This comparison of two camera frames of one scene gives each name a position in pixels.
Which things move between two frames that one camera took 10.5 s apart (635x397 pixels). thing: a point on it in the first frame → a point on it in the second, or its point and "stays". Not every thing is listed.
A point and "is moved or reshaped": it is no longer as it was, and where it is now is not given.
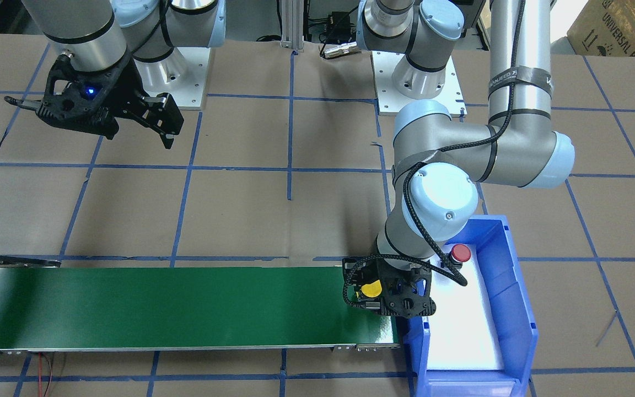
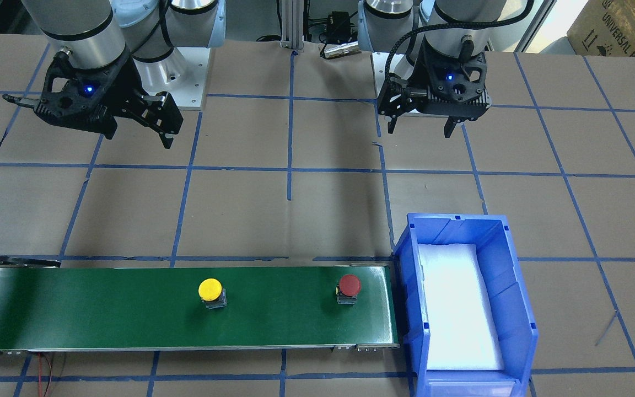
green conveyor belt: x=69 y=308 stays
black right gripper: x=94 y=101 stays
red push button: x=461 y=252 is moved or reshaped
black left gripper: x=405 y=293 → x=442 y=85
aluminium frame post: x=292 y=23 stays
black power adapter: x=339 y=20 stays
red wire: x=39 y=375 stays
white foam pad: x=462 y=336 stays
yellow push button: x=372 y=290 → x=212 y=293
